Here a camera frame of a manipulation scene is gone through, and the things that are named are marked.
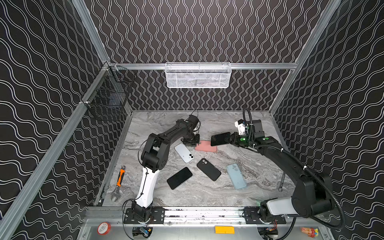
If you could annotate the white phone face down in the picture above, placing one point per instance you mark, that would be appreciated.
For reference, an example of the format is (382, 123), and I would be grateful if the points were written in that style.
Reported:
(184, 153)

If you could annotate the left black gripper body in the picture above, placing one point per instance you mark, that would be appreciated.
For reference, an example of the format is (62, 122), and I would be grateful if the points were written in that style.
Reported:
(191, 139)

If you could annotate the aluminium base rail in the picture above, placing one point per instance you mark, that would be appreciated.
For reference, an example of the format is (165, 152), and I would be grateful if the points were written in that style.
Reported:
(184, 217)

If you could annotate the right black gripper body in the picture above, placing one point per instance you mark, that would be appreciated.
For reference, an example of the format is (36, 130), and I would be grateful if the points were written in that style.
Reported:
(234, 139)

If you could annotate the pink phone case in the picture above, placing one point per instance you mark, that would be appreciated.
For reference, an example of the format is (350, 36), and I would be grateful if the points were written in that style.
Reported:
(205, 146)

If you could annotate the black wire basket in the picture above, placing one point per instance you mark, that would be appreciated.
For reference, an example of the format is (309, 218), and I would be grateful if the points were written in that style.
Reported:
(110, 101)

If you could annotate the yellow block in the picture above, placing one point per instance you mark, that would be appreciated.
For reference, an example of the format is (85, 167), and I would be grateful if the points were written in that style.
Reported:
(225, 230)

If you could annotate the black phone purple edge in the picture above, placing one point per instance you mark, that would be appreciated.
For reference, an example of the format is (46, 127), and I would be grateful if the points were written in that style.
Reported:
(220, 139)

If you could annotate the light blue phone case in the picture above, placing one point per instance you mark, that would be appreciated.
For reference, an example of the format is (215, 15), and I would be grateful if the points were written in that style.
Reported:
(236, 176)

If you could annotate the silver spanner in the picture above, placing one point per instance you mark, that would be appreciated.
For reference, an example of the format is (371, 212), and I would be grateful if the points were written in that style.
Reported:
(280, 188)

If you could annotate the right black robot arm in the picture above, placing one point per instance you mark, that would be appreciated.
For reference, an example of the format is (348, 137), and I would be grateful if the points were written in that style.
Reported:
(313, 194)

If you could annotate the black phone screen up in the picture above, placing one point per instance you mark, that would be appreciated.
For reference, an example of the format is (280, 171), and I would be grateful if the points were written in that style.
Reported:
(179, 178)

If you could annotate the black phone case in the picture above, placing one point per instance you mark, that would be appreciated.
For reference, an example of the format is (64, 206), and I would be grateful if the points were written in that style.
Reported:
(209, 169)

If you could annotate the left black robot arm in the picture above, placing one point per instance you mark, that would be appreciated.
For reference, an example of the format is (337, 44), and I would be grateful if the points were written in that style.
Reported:
(154, 158)

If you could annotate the white wire mesh basket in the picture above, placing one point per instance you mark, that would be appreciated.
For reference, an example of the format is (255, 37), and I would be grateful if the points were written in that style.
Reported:
(196, 75)

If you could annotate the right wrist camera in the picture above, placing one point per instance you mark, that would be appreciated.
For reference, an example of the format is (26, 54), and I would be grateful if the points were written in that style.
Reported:
(242, 127)

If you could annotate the red yellow toy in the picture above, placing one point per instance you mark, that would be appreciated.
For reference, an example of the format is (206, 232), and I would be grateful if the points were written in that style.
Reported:
(310, 232)

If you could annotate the red tape roll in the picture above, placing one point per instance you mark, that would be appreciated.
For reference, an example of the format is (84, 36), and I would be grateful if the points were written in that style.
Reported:
(104, 228)

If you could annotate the orange adjustable wrench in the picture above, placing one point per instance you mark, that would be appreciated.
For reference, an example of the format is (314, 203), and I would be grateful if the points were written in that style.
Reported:
(116, 193)

